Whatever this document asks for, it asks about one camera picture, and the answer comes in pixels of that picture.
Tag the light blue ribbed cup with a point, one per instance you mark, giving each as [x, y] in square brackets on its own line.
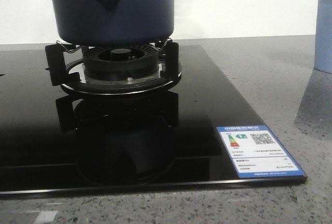
[322, 60]

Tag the blue white energy label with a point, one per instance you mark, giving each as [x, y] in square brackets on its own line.
[256, 152]

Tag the dark blue cooking pot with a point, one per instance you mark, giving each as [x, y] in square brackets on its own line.
[113, 22]

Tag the black glass gas cooktop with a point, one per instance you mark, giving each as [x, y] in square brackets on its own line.
[53, 143]

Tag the black metal pot support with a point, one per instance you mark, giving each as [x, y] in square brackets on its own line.
[72, 78]

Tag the black gas burner head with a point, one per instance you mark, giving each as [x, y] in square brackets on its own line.
[119, 63]

